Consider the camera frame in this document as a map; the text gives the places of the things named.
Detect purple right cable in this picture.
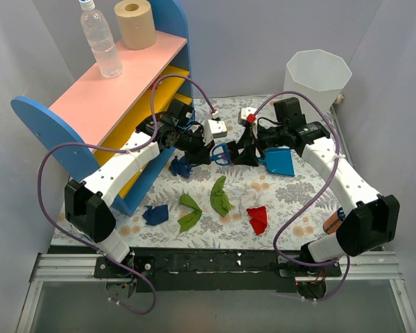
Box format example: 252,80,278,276
252,90,352,302

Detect white crumpled paper scrap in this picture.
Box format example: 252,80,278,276
239,189,263,218

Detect orange battery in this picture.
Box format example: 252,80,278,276
323,207,345,234

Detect green paper scrap left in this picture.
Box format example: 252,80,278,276
177,194,202,232

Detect dark blue paper scrap lower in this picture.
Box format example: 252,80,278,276
142,205,169,226

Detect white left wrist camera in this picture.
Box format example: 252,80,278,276
203,119,227,145

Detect purple cable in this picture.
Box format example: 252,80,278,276
37,75,218,315
252,90,352,302

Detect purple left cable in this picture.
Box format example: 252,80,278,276
37,75,218,315

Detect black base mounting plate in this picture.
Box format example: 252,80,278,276
93,248,343,294

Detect blue wooden shelf unit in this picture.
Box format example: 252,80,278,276
10,0,194,217

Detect white octagonal waste bin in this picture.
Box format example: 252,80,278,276
284,49,352,112

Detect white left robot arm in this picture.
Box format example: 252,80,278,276
65,100,223,278

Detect blue hand brush black bristles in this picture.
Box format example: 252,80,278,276
210,141,239,167

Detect blue plastic dustpan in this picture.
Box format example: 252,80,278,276
258,147,295,176

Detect green paper scrap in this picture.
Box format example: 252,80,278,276
210,176,234,217
177,194,202,232

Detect green paper scrap right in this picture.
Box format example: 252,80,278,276
210,176,234,217

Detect dark blue paper scrap upper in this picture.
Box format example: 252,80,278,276
168,156,196,179

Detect dark blue paper scrap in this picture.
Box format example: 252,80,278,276
142,205,169,226
168,156,196,179

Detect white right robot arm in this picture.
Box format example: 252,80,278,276
229,97,400,276

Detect aluminium rail frame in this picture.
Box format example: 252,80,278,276
17,246,416,332

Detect red paper scrap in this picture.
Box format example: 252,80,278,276
247,206,268,235

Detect brown paper roll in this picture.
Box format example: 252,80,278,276
114,0,157,51

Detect floral patterned table mat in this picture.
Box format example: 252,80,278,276
51,95,370,251

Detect clear plastic water bottle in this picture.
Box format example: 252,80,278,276
79,0,123,78

